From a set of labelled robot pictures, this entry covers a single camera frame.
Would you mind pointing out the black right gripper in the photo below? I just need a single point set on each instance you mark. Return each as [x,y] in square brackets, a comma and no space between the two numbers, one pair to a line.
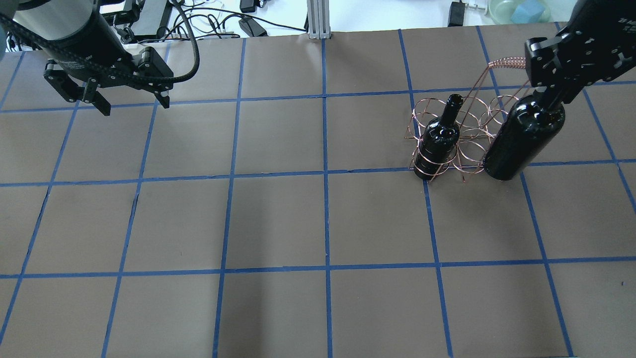
[587,45]

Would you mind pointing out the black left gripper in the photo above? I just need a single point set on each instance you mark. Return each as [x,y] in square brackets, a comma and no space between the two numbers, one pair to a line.
[92,60]

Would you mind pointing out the dark wine bottle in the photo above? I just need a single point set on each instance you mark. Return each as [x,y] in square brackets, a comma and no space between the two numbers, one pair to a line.
[437,140]
[529,127]

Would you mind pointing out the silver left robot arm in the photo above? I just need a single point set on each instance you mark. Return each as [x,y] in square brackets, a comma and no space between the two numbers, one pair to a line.
[76,32]

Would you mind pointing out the dark wine bottle in basket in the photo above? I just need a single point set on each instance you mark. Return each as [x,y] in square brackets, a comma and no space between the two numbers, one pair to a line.
[437,140]

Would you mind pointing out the blue foam block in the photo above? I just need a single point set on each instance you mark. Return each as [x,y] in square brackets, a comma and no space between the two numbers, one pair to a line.
[528,11]

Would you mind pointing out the green glass plate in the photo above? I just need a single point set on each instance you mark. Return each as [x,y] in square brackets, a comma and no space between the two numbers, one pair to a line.
[501,10]

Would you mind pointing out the black power adapter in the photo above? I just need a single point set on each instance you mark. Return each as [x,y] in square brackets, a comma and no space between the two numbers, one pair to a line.
[456,13]

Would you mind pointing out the copper wire wine basket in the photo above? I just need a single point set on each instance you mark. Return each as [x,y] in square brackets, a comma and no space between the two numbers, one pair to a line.
[474,119]

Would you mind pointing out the aluminium frame post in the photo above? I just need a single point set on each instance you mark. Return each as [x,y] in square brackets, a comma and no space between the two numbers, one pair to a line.
[318,19]

